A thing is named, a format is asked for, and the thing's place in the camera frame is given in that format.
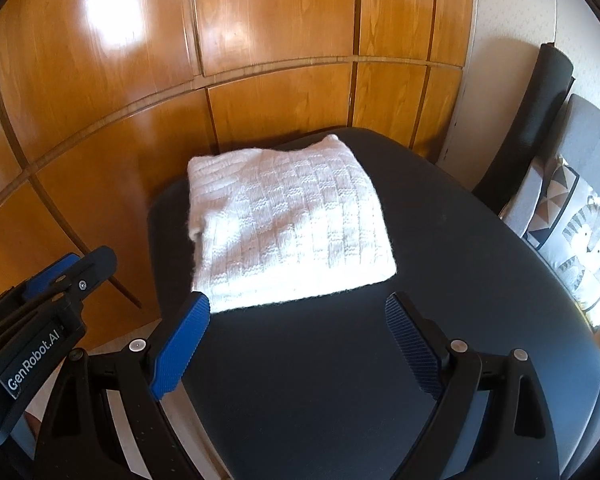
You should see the grey yellow blue sofa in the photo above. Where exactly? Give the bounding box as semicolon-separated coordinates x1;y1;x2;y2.
500;92;600;346

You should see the animal print cushion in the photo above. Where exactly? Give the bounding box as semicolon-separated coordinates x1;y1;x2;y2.
522;155;600;312

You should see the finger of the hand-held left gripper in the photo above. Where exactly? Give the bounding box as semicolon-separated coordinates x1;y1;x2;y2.
22;255;81;303
55;246;118;306

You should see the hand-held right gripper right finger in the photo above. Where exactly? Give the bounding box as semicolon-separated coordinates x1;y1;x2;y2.
385;291;553;480

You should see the white knit sweater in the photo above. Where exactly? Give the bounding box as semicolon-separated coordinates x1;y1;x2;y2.
186;134;398;313

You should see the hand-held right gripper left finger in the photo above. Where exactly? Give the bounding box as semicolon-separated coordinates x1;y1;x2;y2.
32;292;211;480

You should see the black padded table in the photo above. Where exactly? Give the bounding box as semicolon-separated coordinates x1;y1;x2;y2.
145;127;600;480

